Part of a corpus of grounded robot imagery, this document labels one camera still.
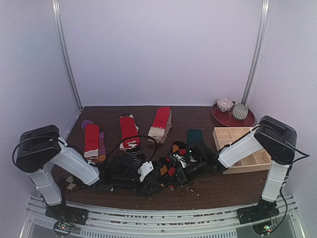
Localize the black red yellow argyle sock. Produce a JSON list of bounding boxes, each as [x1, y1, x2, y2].
[[158, 141, 188, 188]]

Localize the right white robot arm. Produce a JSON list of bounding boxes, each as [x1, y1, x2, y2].
[[167, 116, 297, 219]]

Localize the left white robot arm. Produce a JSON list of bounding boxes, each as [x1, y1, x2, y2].
[[12, 124, 160, 220]]

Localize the black white striped sock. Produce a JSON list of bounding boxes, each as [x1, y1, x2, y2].
[[126, 147, 146, 170]]

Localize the dark green christmas sock pair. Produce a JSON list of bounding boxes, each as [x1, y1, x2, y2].
[[186, 128, 203, 148]]

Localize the red purple sock pair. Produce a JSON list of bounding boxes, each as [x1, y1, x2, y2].
[[81, 120, 106, 163]]

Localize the wooden compartment tray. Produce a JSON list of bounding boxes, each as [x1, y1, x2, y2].
[[212, 127, 271, 175]]

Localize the red white patterned sock pair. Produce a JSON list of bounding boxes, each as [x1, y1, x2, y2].
[[119, 113, 140, 151]]

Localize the red beige sock pair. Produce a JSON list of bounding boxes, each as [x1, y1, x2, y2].
[[148, 107, 173, 145]]

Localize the red round plate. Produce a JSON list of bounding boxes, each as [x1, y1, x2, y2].
[[211, 103, 256, 127]]

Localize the white dotted bowl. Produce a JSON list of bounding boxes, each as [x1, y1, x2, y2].
[[216, 98, 234, 112]]

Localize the grey striped cup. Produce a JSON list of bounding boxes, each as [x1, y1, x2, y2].
[[232, 103, 249, 120]]

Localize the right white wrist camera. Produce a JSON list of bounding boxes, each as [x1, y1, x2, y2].
[[173, 154, 187, 168]]

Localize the left black cable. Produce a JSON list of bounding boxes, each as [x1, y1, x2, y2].
[[105, 134, 159, 167]]

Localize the black cable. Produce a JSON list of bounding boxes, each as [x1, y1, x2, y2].
[[268, 142, 312, 228], [105, 134, 159, 167]]

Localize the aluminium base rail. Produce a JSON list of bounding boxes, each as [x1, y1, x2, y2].
[[21, 194, 304, 238]]

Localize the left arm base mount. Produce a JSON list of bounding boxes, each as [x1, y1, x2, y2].
[[45, 204, 89, 237]]

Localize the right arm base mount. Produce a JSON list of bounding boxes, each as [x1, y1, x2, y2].
[[237, 200, 280, 236]]

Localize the right black cable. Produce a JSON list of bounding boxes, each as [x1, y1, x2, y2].
[[268, 142, 312, 228]]

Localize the right aluminium frame post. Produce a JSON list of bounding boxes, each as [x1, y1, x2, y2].
[[241, 0, 271, 106]]

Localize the aluminium frame post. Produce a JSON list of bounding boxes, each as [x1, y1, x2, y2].
[[52, 0, 83, 111], [241, 0, 271, 106]]

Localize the left aluminium frame post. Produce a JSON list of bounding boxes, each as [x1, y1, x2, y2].
[[52, 0, 83, 111]]

